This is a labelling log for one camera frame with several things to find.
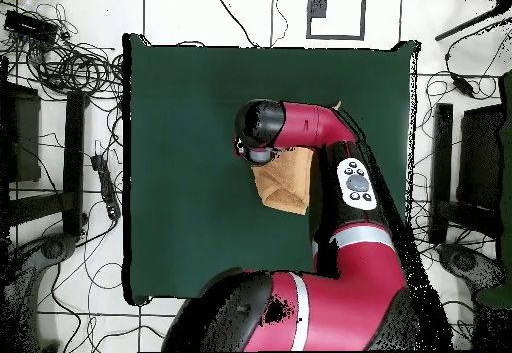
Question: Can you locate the black electronics box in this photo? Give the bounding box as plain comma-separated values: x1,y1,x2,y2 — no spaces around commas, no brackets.
3,9,59,44

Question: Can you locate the black flat panel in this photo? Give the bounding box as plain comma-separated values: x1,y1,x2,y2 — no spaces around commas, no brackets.
0,82,42,184
456,104,506,210

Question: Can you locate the tangle of black cables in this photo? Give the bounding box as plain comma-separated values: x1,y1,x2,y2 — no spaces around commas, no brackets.
7,2,124,100

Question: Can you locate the grey stand base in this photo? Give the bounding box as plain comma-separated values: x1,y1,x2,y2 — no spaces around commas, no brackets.
436,242,506,290
0,232,79,353

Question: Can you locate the black power strip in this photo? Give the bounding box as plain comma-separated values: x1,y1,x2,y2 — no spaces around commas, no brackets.
90,153,122,222

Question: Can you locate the black stand crossbar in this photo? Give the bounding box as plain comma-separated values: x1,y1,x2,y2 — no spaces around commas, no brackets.
7,191,67,226
449,199,501,238

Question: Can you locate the black rod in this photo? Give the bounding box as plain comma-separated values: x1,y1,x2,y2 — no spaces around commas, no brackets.
434,7,501,42

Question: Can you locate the dark green table cloth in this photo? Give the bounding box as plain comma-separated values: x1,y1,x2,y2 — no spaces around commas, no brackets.
121,32,422,306

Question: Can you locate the black power adapter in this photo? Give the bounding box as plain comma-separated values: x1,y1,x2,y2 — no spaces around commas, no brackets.
451,75,477,98

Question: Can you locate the tan towel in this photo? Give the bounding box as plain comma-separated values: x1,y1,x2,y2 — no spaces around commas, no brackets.
251,100,343,216

